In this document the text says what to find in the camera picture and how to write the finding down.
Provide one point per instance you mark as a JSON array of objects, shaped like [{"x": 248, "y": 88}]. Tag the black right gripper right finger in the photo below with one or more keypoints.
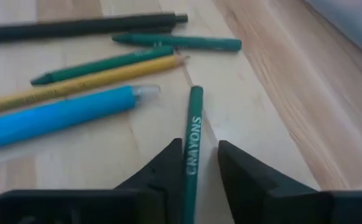
[{"x": 271, "y": 205}]

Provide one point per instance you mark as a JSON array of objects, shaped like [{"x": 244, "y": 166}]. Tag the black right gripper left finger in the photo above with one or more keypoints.
[{"x": 150, "y": 202}]

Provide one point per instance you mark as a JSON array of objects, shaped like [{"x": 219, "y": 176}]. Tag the green crayon with CRAYONS print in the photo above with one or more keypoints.
[{"x": 194, "y": 130}]

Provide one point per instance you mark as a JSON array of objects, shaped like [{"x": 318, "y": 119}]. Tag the blue multicolour pen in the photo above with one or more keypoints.
[{"x": 59, "y": 116}]

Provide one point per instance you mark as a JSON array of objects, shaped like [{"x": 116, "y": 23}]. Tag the yellow pencil with pink eraser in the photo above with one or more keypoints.
[{"x": 75, "y": 84}]

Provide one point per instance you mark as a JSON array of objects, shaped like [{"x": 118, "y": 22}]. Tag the black pen with white print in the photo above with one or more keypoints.
[{"x": 75, "y": 26}]

